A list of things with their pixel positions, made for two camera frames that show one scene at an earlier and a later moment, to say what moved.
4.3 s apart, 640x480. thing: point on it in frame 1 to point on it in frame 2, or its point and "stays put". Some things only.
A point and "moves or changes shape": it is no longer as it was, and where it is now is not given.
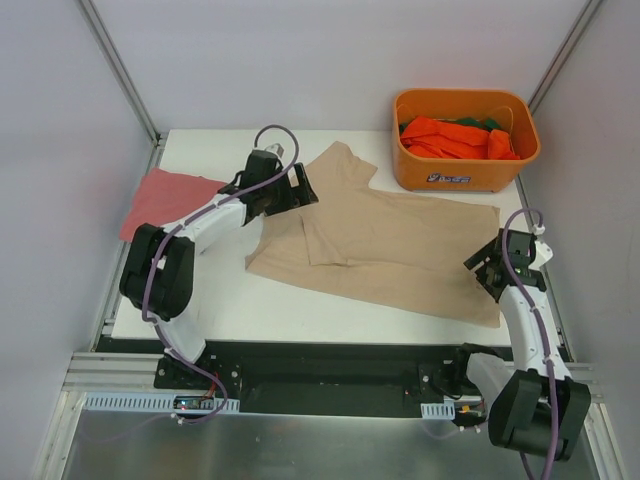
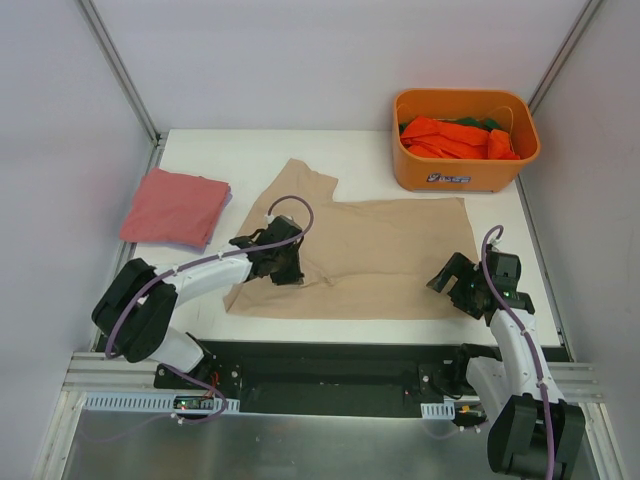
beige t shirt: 342,235 moves or changes shape
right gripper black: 485,265 to 461,285
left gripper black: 299,186 to 286,265
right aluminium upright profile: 568,49 stays put
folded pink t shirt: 164,194 stays put
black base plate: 384,377 stays put
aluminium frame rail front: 105,372 stays put
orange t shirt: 427,137 stays put
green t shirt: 484,123 stays put
